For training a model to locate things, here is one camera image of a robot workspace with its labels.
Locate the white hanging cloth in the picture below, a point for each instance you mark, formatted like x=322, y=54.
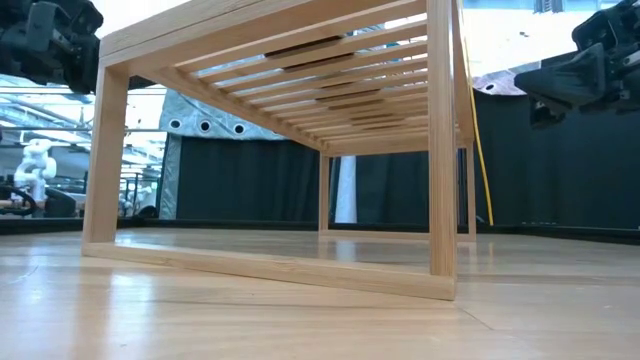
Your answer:
x=346, y=190

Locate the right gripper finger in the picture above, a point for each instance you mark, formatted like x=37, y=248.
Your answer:
x=545, y=115
x=565, y=77

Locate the white robot figure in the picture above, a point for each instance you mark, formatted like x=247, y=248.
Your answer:
x=35, y=165

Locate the wooden slatted shelf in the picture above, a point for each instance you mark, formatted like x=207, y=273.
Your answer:
x=442, y=150

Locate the black round device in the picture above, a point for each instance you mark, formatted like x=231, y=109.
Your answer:
x=60, y=202

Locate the black curtain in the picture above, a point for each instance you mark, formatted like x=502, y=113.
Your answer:
x=250, y=175
x=395, y=190
x=560, y=160

